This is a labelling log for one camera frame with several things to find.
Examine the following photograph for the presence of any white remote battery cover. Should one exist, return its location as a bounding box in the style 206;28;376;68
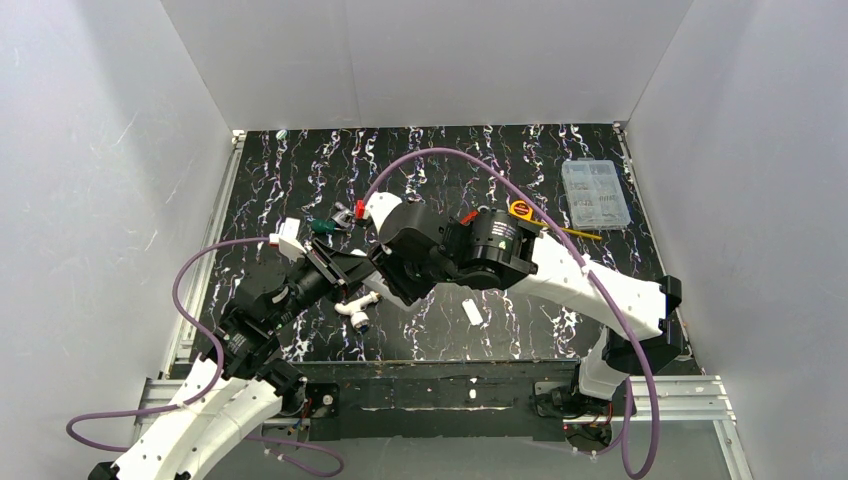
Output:
461;299;484;326

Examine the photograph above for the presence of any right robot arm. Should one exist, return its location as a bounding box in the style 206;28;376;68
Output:
357;193;684;400

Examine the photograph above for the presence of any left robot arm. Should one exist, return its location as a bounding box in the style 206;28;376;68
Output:
88;234;375;479

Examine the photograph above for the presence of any white plastic valve fitting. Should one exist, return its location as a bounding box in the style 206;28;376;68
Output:
334;291;381;333

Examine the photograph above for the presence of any yellow tape measure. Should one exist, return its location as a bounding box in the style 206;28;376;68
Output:
509;200;539;225

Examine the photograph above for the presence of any clear plastic screw box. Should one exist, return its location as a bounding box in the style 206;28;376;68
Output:
561;159;632;231

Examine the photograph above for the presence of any green handled screwdriver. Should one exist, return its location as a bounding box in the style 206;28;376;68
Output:
310;219;338;234

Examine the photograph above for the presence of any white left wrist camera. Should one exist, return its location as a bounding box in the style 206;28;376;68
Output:
268;217;306;261

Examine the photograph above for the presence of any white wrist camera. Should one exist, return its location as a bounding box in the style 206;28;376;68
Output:
268;217;306;261
354;192;402;232

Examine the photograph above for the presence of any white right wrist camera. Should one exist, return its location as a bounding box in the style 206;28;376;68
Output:
354;192;402;232

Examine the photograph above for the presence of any red handled ratchet wrench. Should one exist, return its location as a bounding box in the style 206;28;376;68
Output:
460;210;479;225

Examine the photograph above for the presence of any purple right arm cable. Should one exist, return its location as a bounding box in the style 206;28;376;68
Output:
362;147;662;480

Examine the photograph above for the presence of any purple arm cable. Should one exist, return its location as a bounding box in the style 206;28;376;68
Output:
66;236;346;478
362;147;662;480

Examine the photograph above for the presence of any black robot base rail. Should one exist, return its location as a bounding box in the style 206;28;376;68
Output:
265;360;651;441

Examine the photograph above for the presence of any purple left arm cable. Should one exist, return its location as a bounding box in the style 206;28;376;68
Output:
66;236;346;478

